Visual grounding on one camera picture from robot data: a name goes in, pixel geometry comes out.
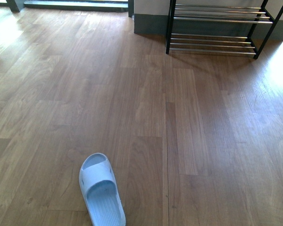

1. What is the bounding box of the light blue slide sandal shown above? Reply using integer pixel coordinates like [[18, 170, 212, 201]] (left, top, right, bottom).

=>
[[79, 153, 126, 226]]

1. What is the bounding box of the black metal shoe rack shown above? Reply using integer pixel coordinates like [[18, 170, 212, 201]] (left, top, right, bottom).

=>
[[166, 0, 283, 59]]

